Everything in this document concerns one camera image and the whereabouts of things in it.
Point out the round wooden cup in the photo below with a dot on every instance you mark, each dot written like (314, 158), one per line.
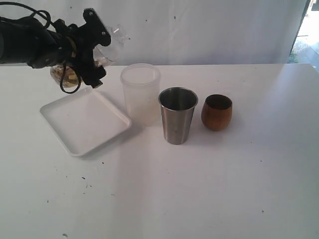
(216, 113)

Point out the brown wooden blocks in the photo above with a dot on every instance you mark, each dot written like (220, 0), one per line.
(78, 72)

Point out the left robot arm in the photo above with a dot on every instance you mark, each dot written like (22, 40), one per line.
(38, 42)

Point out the clear plastic shaker lid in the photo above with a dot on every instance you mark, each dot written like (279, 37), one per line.
(112, 52)

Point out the white backdrop sheet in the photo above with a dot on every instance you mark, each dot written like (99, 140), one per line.
(187, 32)

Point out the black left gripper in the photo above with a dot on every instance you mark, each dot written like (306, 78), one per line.
(78, 42)

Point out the translucent white plastic cup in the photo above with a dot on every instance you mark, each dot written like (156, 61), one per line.
(141, 85)

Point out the clear plastic shaker cup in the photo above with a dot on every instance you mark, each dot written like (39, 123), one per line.
(68, 78)

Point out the white rectangular tray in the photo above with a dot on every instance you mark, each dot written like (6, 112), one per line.
(84, 121)

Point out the stainless steel cup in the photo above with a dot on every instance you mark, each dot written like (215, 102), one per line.
(177, 106)

